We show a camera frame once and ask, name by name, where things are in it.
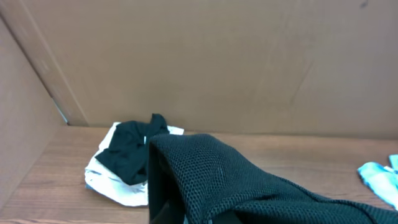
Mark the black polo shirt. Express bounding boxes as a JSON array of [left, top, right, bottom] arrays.
[[147, 134, 397, 224]]

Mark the folded black garment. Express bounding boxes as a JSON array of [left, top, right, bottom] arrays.
[[96, 114, 169, 185]]

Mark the folded beige garment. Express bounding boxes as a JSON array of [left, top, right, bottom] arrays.
[[84, 121, 185, 207]]

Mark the light blue t-shirt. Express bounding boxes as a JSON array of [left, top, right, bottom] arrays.
[[358, 154, 397, 210]]

